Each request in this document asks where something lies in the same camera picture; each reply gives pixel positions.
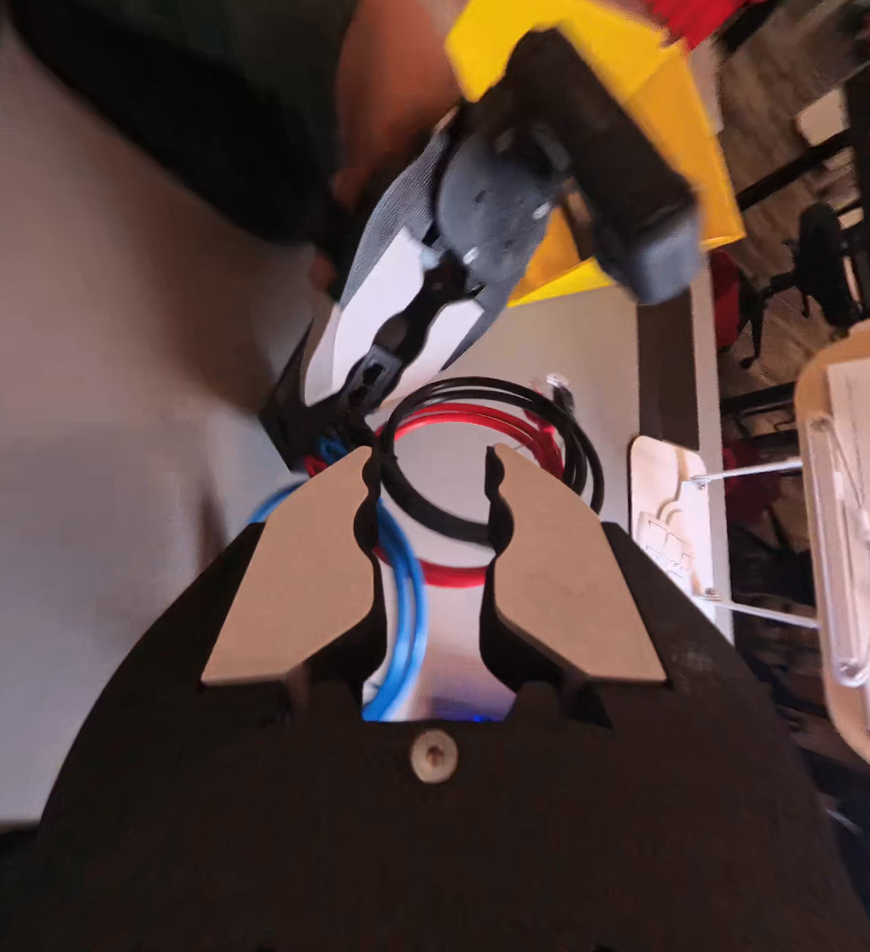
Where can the black office chair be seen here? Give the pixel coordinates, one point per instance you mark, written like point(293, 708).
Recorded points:
point(825, 253)

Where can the white sign stand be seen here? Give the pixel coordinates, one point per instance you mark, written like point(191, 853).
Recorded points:
point(661, 506)

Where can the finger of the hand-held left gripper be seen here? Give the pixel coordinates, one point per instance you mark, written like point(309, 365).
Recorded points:
point(449, 331)
point(383, 297)

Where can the red plastic bin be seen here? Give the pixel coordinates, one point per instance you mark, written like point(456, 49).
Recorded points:
point(691, 18)

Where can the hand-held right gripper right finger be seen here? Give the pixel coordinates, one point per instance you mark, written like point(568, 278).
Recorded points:
point(576, 595)

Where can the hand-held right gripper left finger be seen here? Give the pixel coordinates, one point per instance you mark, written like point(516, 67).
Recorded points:
point(301, 587)

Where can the person's left hand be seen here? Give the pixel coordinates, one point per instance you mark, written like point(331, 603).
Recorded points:
point(397, 89)

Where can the person's left forearm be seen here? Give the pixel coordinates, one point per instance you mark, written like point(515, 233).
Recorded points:
point(182, 111)

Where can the yellow plastic bin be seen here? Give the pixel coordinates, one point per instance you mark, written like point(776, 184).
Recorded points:
point(673, 111)

